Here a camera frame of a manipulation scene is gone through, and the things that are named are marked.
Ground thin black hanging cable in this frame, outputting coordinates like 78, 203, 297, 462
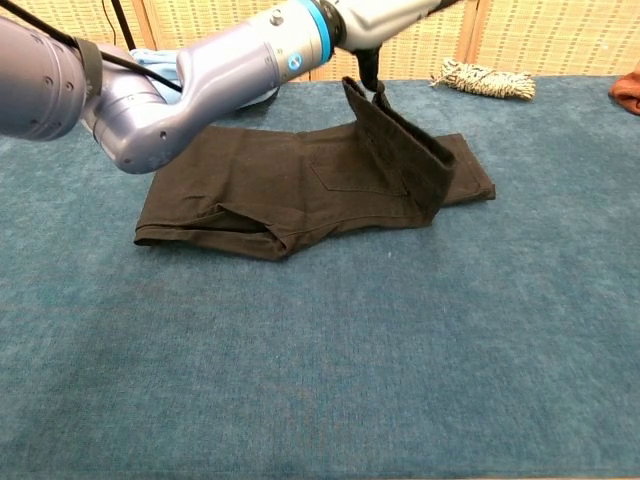
102, 0, 124, 49

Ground bamboo folding screen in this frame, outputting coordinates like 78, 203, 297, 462
0, 0, 640, 92

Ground light blue folded towel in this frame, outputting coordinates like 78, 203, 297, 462
127, 47, 284, 119

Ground blue carpet table mat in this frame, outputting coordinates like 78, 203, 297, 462
0, 74, 640, 480

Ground black trousers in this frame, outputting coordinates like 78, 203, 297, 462
132, 75, 497, 264

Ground white and black rope bundle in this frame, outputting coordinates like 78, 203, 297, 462
428, 57, 537, 102

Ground rust brown crumpled cloth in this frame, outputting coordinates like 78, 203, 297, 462
608, 70, 640, 116

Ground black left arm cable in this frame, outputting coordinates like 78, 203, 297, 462
9, 0, 185, 94

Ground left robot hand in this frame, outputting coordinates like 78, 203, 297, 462
332, 0, 476, 92

